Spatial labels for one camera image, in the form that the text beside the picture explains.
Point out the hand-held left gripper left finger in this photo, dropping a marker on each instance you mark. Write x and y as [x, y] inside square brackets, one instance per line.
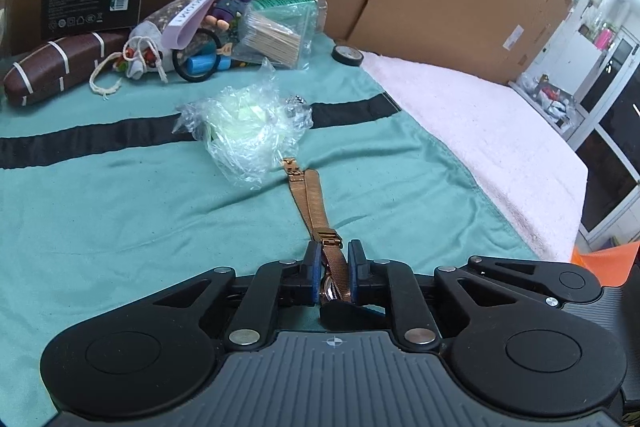
[312, 274]

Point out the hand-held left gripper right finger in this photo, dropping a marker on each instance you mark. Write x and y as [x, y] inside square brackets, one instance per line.
[354, 274]

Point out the clear plastic bag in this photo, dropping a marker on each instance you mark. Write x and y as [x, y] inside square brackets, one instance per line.
[240, 122]

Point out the white towel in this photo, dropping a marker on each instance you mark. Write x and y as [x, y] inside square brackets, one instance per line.
[480, 132]

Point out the teal cloth with black stripe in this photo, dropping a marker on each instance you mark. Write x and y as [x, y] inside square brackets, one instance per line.
[125, 207]

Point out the black tape roll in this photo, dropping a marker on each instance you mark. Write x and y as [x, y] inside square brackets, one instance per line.
[338, 57]

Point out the blue cylinder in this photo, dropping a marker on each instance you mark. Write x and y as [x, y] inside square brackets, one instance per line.
[202, 64]

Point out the clear toothpick box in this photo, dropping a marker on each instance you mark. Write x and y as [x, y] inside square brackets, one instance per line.
[270, 39]

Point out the orange object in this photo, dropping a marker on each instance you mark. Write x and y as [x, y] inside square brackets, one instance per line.
[607, 264]

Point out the pile of plastic bags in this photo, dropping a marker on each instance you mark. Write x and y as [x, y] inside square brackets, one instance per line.
[547, 102]

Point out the dark glass door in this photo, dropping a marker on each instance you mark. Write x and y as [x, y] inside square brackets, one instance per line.
[612, 142]

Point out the brown striped glasses case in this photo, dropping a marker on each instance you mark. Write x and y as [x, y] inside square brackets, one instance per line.
[60, 62]

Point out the pink bottle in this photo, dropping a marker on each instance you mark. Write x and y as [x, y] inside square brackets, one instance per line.
[603, 38]

